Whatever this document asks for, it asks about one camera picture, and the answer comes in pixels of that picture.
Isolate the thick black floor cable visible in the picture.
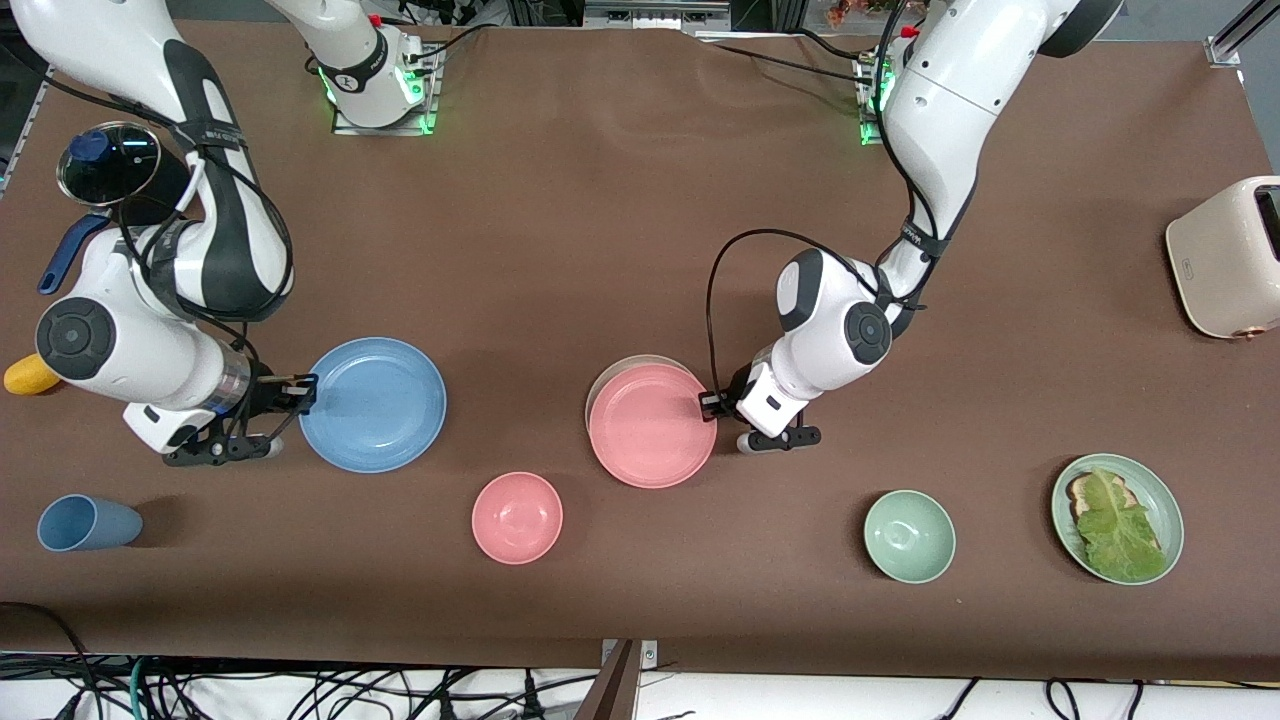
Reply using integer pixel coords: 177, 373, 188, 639
0, 600, 96, 720

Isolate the dark metal pole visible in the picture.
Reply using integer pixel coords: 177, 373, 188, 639
574, 640, 642, 720

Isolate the aluminium frame beam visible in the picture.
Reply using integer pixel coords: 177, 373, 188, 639
583, 0, 733, 37

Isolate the small green bowl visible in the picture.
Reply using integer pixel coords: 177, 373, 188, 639
863, 489, 957, 584

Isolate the black base cable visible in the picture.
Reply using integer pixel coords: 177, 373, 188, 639
788, 27, 879, 63
700, 40, 871, 87
403, 20, 491, 67

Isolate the silver table bracket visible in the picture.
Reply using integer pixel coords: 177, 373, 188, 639
600, 638, 660, 669

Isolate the orange plant decoration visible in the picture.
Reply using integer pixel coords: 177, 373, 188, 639
825, 0, 916, 27

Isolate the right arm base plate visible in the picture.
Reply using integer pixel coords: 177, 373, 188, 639
330, 45, 442, 136

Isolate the blue plate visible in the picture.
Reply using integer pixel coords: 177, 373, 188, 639
298, 337, 448, 474

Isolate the beige toaster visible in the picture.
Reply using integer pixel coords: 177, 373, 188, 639
1165, 176, 1280, 341

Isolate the pink plate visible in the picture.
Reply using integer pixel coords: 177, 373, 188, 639
588, 363, 718, 490

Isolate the green plate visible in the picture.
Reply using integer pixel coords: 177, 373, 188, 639
1050, 453, 1185, 586

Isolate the brown table cover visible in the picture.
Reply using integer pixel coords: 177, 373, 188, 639
0, 18, 1280, 683

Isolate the black pot with glass lid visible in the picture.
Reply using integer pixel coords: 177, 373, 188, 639
37, 120, 196, 297

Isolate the aluminium corner profile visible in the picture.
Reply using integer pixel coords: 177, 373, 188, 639
1205, 0, 1280, 69

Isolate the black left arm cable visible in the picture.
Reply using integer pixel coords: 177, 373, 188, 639
706, 0, 961, 403

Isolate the yellow lemon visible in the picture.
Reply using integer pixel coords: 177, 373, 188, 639
3, 352, 61, 396

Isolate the small pink bowl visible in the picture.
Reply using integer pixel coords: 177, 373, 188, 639
471, 471, 564, 565

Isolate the beige plate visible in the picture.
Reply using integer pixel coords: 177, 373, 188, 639
584, 354, 701, 431

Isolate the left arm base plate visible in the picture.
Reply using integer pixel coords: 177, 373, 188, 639
858, 55, 896, 149

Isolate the toast slice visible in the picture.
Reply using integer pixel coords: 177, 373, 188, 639
1066, 474, 1131, 521

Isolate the green lettuce leaf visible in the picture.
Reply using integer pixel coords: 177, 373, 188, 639
1074, 468, 1169, 583

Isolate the blue cup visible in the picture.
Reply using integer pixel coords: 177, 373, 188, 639
37, 494, 144, 552

